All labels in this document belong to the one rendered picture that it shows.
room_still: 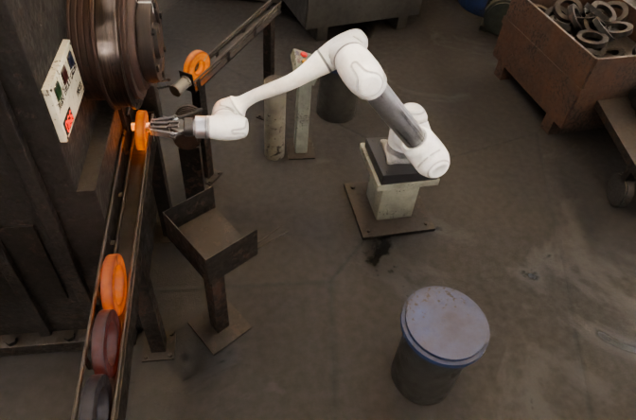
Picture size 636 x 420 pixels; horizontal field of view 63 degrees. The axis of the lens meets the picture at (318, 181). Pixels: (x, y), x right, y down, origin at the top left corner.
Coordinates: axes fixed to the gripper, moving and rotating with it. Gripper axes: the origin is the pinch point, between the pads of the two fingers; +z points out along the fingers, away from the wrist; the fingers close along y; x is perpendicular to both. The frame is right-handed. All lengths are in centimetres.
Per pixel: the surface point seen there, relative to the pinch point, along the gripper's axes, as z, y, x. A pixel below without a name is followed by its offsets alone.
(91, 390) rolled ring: 1, -104, 0
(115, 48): 0.0, -18.4, 44.7
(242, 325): -39, -46, -74
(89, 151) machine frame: 12.4, -26.4, 10.3
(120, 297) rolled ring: 0, -69, -12
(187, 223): -18.6, -37.6, -14.6
